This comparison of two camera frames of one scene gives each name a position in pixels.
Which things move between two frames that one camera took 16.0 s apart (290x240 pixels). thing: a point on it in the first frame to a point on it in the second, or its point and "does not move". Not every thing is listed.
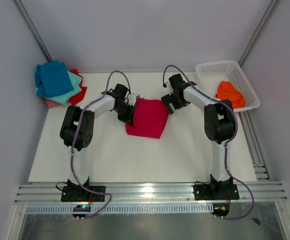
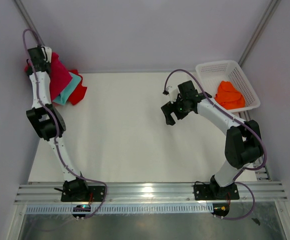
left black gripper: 129,119 to 47,63
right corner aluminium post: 272,8 does not move
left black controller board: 81,208 does not move
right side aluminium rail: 257,157 does not move
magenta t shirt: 150,117 to 59,76
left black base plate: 79,194 does not move
